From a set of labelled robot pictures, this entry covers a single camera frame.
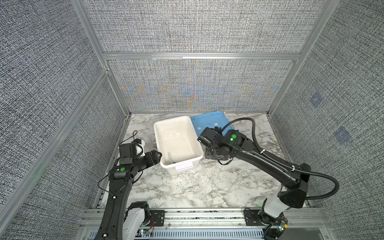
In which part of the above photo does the white plastic bin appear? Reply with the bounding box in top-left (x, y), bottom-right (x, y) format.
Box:
top-left (154, 116), bottom-right (204, 175)

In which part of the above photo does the blue plastic lid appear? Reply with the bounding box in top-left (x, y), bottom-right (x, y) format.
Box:
top-left (191, 111), bottom-right (230, 137)

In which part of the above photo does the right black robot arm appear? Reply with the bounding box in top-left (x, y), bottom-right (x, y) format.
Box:
top-left (198, 117), bottom-right (340, 226)

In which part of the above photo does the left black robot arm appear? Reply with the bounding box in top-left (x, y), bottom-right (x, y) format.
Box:
top-left (95, 142), bottom-right (162, 240)

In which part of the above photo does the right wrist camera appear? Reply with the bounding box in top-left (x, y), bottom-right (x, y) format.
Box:
top-left (198, 127), bottom-right (223, 149)

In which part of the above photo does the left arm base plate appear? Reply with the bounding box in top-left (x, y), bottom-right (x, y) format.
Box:
top-left (122, 209), bottom-right (166, 228)

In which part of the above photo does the aluminium front rail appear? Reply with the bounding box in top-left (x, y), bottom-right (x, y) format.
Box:
top-left (76, 207), bottom-right (337, 240)

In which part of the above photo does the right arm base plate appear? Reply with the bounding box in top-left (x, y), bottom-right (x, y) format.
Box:
top-left (243, 208), bottom-right (288, 227)

